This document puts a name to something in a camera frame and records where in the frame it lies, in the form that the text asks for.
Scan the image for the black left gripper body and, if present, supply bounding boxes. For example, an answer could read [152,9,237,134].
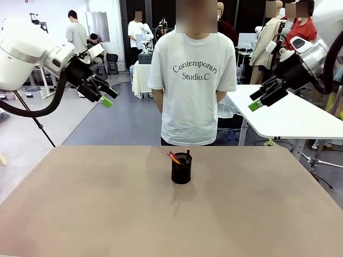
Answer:
[64,56,96,87]

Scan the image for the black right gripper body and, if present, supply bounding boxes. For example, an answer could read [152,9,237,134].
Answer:
[273,54,315,91]

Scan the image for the black mesh pen holder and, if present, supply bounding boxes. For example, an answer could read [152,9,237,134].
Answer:
[171,152,193,185]

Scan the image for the black stool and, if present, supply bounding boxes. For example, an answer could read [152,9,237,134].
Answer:
[106,53,120,76]

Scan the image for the white work table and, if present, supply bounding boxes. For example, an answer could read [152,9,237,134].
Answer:
[226,84,343,147]

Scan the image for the seated person in black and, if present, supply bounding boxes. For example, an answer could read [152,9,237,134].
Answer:
[87,32,106,65]

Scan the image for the mannequin in beige coat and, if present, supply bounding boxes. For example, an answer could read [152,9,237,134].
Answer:
[250,0,282,85]

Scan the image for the man in grey top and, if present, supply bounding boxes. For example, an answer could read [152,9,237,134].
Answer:
[65,10,88,52]

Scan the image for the table with white cloth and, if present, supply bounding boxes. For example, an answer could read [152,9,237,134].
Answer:
[131,59,154,100]

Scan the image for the woman in red shirt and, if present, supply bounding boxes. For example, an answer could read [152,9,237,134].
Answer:
[283,0,319,52]

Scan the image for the black box on clothed table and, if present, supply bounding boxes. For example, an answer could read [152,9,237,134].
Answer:
[137,52,154,65]

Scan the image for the man in plain white T-shirt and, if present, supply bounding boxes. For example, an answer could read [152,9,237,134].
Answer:
[127,11,143,65]

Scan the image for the black tripod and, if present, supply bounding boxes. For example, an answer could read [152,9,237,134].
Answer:
[14,90,57,148]

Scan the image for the figure in maroon top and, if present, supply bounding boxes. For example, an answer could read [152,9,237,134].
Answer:
[216,2,238,47]

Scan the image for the person in white printed T-shirt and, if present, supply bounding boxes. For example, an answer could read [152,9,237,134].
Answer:
[147,0,238,147]

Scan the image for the metal light stand legs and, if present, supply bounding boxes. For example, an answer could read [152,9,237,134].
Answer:
[301,139,343,172]

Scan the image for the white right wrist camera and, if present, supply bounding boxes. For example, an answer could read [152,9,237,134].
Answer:
[265,40,295,64]

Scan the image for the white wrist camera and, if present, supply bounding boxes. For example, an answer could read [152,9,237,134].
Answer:
[265,40,295,64]
[78,43,105,65]

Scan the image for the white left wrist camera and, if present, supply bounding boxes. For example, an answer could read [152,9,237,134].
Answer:
[78,43,105,65]

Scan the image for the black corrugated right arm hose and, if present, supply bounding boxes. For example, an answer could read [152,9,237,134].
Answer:
[322,31,343,95]

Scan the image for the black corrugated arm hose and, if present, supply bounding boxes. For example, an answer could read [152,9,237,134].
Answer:
[322,31,343,95]
[0,71,68,118]

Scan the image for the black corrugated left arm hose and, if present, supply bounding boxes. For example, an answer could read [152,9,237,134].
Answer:
[0,71,68,118]

